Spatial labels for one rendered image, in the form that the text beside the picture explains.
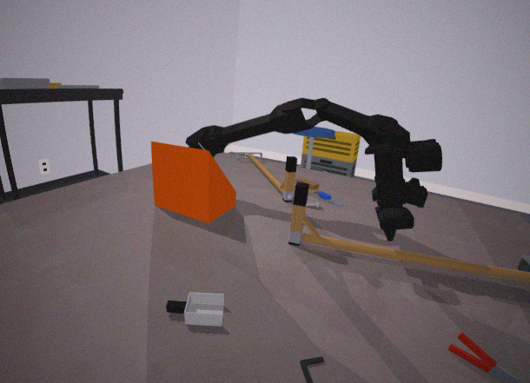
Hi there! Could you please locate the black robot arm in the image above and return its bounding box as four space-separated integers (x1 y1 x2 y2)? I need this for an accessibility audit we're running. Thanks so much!
185 97 442 208

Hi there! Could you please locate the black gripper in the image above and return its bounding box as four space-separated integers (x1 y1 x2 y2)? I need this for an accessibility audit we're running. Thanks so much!
372 173 414 241

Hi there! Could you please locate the dark grey l-shaped bar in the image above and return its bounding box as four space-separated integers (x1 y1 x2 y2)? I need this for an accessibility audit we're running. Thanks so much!
300 356 324 383

